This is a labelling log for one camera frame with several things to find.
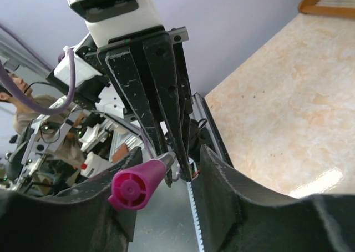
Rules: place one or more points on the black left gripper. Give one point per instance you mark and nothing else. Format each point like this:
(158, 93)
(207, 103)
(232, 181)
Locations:
(153, 81)

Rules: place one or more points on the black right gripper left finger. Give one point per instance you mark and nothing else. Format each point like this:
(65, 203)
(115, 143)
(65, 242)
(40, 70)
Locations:
(77, 219)

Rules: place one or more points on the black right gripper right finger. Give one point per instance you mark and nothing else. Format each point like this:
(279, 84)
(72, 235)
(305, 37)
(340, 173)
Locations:
(238, 214)

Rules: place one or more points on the magenta capped marker pen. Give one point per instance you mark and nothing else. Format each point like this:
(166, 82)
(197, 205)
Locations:
(132, 188)

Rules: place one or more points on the orange wooden shelf rack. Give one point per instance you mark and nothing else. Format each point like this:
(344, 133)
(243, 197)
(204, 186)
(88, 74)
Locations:
(332, 8)

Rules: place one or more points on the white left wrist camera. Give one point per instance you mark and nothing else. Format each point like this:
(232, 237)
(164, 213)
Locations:
(112, 19)

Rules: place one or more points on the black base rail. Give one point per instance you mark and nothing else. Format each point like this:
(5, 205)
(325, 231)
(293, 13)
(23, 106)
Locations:
(213, 130)

